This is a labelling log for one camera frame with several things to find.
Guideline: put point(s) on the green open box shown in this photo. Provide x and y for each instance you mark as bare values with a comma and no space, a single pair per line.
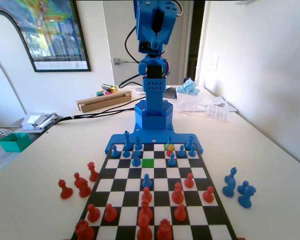
13,145

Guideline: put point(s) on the red chess king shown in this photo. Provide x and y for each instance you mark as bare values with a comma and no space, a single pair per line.
93,173

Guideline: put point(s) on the blue chess knight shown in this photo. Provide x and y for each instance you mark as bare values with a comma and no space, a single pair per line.
228,188
247,198

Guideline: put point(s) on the yellow green tube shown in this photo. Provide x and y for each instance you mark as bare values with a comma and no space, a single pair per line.
109,87

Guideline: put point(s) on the grey white paper pile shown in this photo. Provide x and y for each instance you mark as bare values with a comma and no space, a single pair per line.
37,120

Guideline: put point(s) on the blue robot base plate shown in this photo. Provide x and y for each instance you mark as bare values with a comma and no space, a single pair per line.
116,140

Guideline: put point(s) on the black and white chessboard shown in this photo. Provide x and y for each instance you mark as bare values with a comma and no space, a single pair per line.
160,172

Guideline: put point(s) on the black framed map poster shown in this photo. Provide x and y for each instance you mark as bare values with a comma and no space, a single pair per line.
57,30

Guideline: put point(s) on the coloured marker pack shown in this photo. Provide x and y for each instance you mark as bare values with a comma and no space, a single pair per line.
102,93

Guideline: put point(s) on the tall blue chess piece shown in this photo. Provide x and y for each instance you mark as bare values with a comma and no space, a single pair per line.
233,173

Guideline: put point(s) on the long cardboard box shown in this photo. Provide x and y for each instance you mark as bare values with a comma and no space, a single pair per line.
102,103

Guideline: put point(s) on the blue chess rook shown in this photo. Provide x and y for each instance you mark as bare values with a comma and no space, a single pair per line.
138,143
189,143

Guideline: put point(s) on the grey box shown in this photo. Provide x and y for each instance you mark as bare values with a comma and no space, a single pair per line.
170,93

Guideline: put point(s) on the printed paper sheet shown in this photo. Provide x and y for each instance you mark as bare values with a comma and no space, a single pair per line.
217,113

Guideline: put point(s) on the red chess bishop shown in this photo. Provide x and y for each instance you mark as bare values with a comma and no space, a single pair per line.
145,208

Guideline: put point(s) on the blue white cloth bundle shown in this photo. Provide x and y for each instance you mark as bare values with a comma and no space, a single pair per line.
188,87

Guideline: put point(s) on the clear plastic bag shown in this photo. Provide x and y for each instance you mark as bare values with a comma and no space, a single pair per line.
195,102

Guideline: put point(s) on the small red object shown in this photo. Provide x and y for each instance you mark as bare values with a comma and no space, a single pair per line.
241,238

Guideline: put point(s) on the white door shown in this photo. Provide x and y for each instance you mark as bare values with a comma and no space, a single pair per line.
120,30

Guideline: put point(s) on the white paper sheet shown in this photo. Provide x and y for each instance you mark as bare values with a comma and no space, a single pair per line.
138,90

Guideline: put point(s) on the red chess rook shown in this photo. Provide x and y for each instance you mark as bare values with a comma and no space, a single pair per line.
164,230
84,231

